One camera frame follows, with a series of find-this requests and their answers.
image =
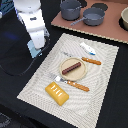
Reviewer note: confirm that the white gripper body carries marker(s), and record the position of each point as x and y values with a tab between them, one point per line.
38	33

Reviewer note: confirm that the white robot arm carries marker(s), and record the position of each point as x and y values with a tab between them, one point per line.
30	14

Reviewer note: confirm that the light blue carton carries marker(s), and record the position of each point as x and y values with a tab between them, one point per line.
32	49

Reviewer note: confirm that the grey cooking pot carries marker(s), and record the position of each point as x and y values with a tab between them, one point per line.
70	9

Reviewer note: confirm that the grey frying pan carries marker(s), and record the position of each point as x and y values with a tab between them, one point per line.
91	17

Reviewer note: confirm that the tan round plate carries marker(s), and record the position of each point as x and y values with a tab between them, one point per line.
75	74

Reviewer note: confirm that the brown sausage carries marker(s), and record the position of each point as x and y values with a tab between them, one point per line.
67	70

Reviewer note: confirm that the beige woven placemat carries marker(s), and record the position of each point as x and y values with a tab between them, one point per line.
83	108

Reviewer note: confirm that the yellow bread loaf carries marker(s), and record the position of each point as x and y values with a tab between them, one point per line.
57	93

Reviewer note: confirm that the beige bowl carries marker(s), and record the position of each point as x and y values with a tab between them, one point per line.
124	16

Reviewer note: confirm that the orange handled fork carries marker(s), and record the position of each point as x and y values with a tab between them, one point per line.
74	84

